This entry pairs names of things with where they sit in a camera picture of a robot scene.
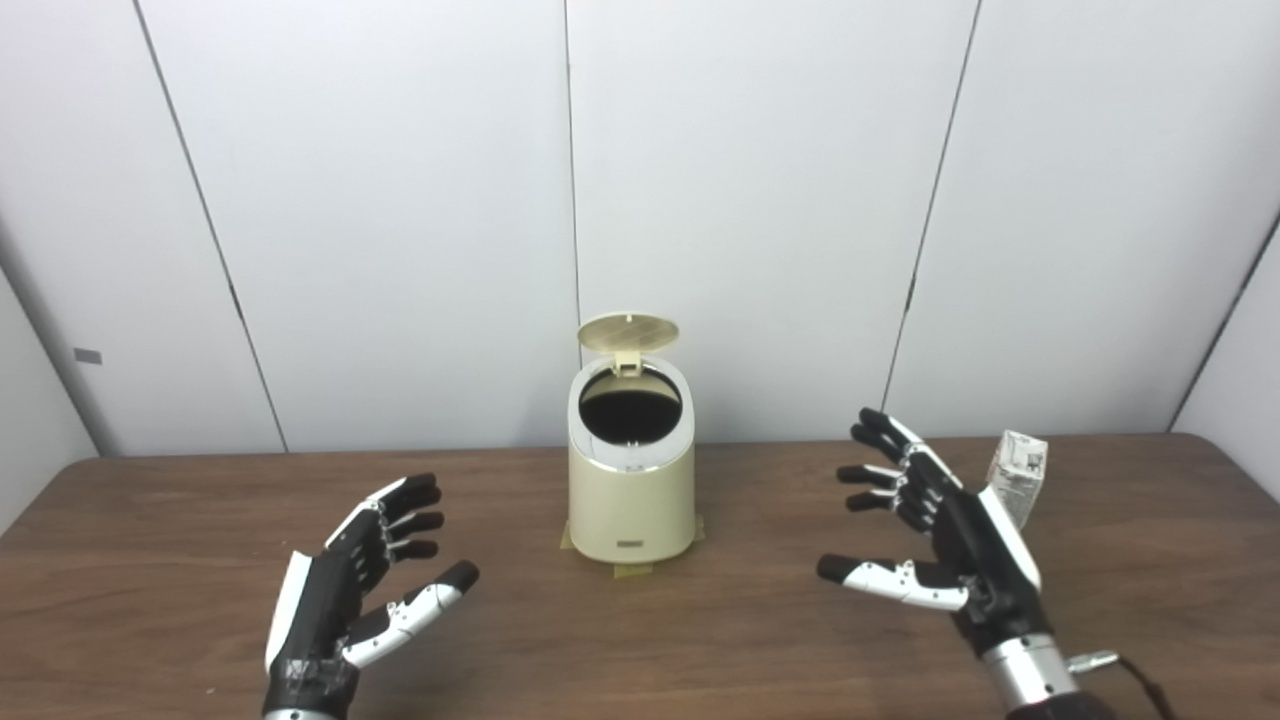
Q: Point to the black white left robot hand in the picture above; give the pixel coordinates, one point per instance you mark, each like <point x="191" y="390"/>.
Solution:
<point x="320" y="620"/>

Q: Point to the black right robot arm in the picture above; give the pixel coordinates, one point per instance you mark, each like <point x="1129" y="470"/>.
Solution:
<point x="1030" y="675"/>

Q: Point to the white green milk carton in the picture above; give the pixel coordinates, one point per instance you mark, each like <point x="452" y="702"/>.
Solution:
<point x="1022" y="470"/>

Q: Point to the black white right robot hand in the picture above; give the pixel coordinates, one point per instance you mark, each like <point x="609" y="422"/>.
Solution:
<point x="990" y="580"/>

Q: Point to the small gray wall tag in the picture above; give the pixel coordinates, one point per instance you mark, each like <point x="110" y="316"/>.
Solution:
<point x="88" y="356"/>

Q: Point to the round cream bin lid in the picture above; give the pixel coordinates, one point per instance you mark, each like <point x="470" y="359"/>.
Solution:
<point x="628" y="333"/>

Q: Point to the cream-colored trash bin body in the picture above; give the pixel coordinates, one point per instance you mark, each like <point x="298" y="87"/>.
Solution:
<point x="630" y="510"/>

